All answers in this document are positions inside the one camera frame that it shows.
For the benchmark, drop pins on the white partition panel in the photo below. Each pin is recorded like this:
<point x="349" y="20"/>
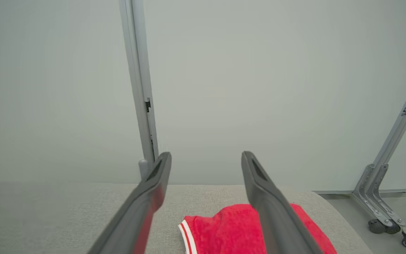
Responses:
<point x="259" y="70"/>
<point x="48" y="88"/>

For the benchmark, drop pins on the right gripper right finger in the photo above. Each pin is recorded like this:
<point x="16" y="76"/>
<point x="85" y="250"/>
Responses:
<point x="277" y="218"/>

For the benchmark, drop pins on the grey partition end post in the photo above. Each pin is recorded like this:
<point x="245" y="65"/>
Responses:
<point x="397" y="134"/>

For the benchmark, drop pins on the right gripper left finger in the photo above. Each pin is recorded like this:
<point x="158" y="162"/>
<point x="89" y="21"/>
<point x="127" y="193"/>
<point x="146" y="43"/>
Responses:
<point x="132" y="211"/>

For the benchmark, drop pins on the red shorts white stripe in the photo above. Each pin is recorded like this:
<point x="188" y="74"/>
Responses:
<point x="231" y="229"/>

